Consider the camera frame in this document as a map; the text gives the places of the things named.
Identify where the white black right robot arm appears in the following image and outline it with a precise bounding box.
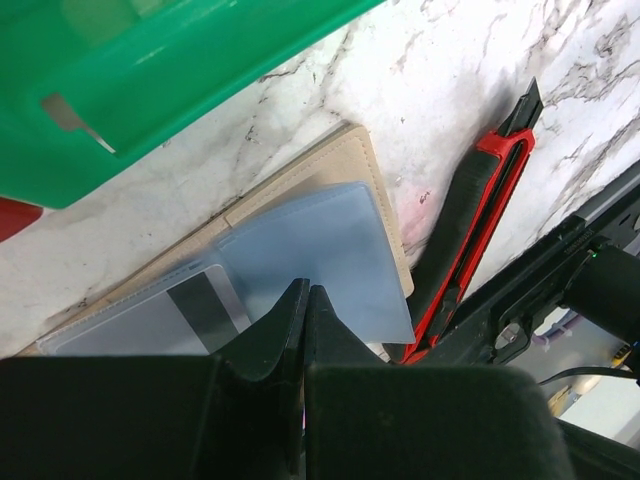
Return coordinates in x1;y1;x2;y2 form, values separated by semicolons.
423;164;639;365

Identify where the green plastic bin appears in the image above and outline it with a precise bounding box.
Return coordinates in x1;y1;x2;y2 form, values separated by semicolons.
1;1;372;209

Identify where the red black utility knife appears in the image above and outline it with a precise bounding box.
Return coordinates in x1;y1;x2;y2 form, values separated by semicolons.
384;79;544;364

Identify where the silver card with magstripe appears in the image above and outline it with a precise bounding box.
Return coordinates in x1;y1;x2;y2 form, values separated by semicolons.
39;264;251;357

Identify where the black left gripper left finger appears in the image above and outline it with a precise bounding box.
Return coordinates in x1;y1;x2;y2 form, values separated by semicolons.
1;279;310;479

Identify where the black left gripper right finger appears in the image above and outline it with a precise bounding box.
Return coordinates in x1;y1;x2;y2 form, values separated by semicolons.
305;286;575;479

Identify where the red plastic bin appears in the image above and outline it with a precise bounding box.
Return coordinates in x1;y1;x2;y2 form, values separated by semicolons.
0;198;43;242

